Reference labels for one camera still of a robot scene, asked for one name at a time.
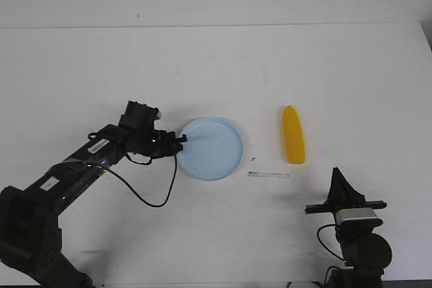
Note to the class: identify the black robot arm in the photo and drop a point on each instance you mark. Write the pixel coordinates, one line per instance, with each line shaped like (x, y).
(365, 254)
(31, 240)

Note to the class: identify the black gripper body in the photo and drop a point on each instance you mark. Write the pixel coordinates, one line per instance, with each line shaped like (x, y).
(150, 143)
(331, 208)

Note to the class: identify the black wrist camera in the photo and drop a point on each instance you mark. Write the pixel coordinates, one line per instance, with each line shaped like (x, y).
(139, 117)

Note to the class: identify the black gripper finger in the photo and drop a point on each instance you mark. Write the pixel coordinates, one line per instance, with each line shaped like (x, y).
(173, 139)
(172, 150)
(335, 192)
(347, 193)

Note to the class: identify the yellow corn cob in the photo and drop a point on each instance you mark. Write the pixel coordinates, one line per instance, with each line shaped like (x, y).
(294, 146)

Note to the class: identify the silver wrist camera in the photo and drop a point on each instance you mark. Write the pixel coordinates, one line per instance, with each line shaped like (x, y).
(365, 215)

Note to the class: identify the light blue round plate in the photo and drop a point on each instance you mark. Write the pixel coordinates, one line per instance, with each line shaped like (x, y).
(213, 150)

